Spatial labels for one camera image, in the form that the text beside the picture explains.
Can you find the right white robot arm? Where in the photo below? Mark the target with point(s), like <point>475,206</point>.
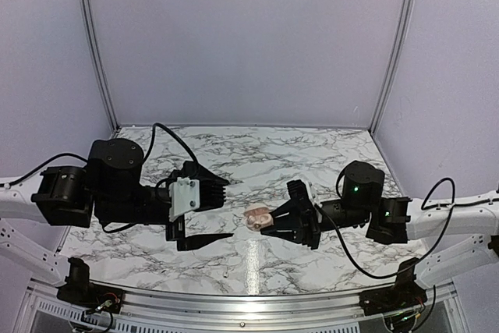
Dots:
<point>465,229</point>

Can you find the right corner frame post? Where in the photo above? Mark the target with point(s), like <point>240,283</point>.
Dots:
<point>392,66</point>

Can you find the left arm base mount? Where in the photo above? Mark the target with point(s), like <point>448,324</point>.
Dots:
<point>79,290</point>

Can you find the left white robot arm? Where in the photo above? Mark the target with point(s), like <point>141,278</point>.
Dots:
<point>108,188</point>

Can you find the pink round earbud case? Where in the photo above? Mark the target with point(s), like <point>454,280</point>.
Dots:
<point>258,216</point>

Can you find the aluminium front rail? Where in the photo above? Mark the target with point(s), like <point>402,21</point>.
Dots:
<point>154,311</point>

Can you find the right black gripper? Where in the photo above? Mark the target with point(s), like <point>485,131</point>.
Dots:
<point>307,232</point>

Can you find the left corner frame post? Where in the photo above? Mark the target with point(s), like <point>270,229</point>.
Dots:
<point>98,65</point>

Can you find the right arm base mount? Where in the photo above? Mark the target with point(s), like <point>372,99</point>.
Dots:
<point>404,293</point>

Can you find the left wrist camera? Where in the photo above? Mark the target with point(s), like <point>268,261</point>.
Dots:
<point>196,195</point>

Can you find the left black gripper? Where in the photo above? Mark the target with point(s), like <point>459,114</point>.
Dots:
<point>192,244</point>

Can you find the corner frame post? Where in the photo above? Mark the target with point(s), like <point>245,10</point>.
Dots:
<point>98,65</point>
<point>392,66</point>

